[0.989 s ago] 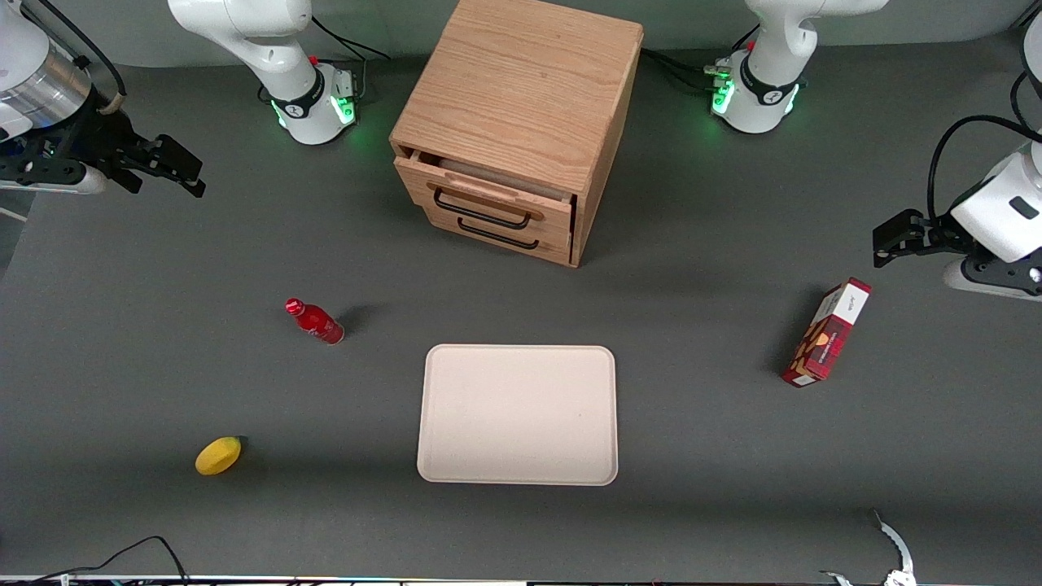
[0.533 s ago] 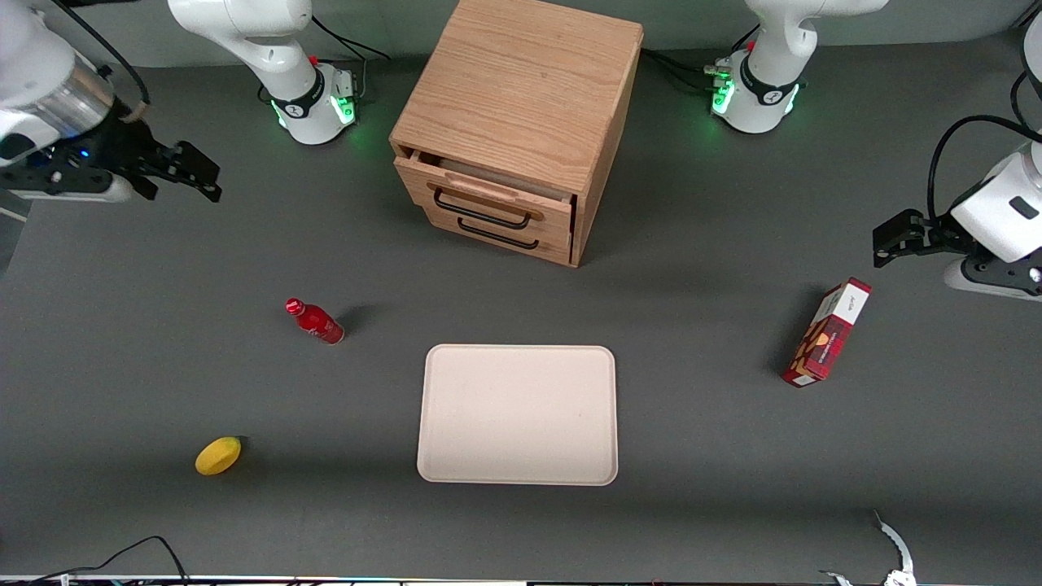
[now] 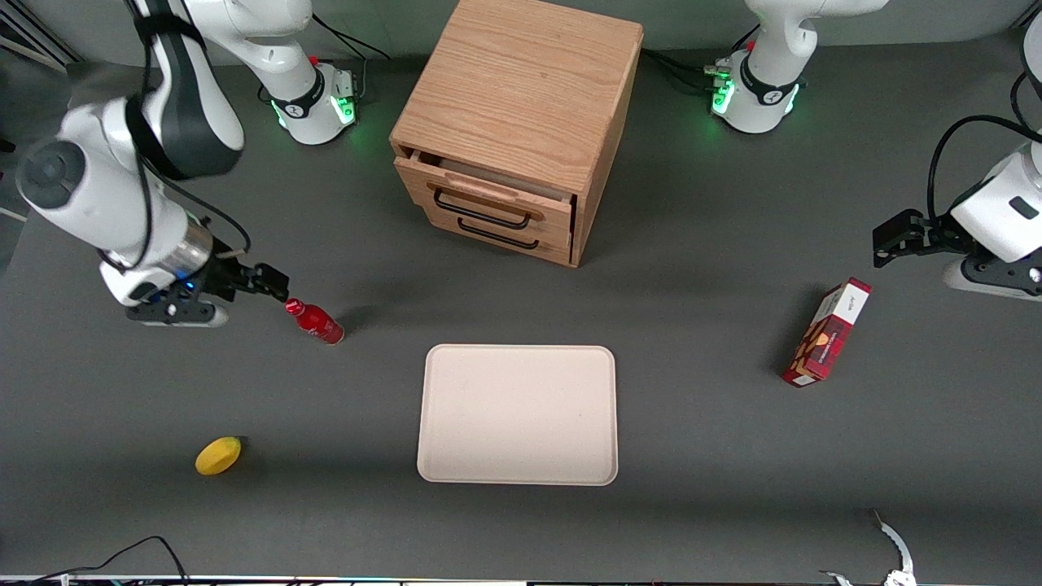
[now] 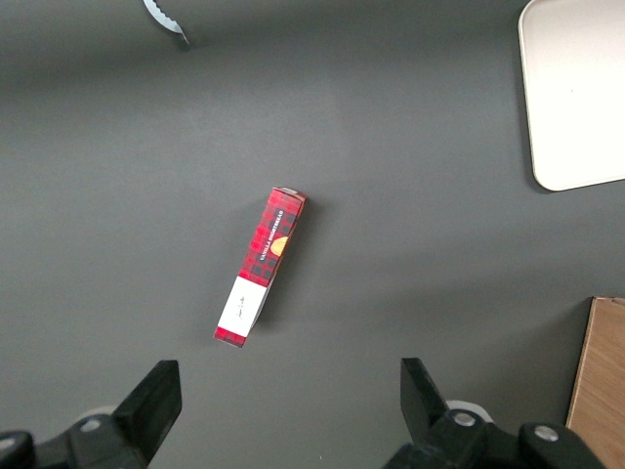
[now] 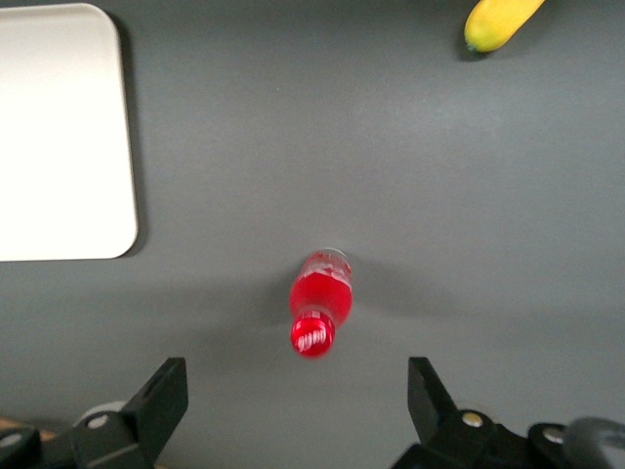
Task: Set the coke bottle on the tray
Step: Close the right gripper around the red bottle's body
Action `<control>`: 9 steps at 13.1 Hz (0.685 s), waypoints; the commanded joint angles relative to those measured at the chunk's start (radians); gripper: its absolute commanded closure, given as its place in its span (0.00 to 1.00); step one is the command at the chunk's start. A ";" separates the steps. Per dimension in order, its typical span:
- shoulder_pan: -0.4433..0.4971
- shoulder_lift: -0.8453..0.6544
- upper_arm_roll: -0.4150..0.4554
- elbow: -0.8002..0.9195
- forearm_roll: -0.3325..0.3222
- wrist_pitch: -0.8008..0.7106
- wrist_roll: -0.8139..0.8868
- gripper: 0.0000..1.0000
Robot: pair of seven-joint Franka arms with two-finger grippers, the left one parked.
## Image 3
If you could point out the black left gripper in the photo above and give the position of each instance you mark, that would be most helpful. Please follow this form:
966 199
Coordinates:
934 230

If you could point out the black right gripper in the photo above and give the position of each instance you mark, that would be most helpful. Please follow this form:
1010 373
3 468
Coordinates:
223 276

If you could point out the red coke bottle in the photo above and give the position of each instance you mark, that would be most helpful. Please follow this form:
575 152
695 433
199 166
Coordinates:
319 324

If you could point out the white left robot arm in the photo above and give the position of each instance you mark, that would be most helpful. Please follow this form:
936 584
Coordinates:
773 49

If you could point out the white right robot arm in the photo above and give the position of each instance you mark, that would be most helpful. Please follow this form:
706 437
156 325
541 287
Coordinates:
98 179

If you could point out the beige rectangular tray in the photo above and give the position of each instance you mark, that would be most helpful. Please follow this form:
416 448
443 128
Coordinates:
521 415

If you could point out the red cracker box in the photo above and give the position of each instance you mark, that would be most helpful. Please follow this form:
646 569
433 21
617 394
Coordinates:
826 338

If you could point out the yellow lemon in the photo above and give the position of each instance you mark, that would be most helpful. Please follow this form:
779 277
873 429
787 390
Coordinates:
218 456

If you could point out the wooden drawer slightly open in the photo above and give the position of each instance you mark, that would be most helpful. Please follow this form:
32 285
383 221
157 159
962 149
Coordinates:
488 195

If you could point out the wooden drawer closed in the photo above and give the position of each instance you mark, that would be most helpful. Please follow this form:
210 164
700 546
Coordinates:
553 244

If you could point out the white curved plastic strip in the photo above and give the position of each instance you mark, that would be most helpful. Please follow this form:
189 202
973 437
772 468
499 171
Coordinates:
899 545

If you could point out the wooden drawer cabinet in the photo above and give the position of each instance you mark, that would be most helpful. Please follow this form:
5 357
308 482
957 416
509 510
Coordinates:
521 81

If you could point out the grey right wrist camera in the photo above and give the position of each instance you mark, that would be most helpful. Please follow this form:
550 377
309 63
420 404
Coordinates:
183 313

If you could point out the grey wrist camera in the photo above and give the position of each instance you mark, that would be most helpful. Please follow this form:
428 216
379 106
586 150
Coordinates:
981 283
183 313

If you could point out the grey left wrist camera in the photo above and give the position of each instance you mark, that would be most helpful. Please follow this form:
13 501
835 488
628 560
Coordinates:
981 283

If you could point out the grey metal frame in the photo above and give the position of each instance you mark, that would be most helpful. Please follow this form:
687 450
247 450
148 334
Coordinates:
32 32

